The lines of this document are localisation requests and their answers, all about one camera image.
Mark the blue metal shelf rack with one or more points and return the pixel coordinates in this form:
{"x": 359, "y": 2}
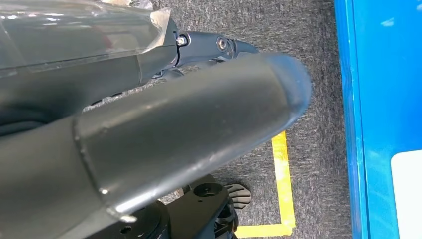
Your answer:
{"x": 379, "y": 82}

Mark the yellow floor tape rectangle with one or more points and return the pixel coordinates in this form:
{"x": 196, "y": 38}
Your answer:
{"x": 283, "y": 181}

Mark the white plastic crate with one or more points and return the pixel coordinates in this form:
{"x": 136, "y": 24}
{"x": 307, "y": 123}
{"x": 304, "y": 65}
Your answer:
{"x": 408, "y": 198}

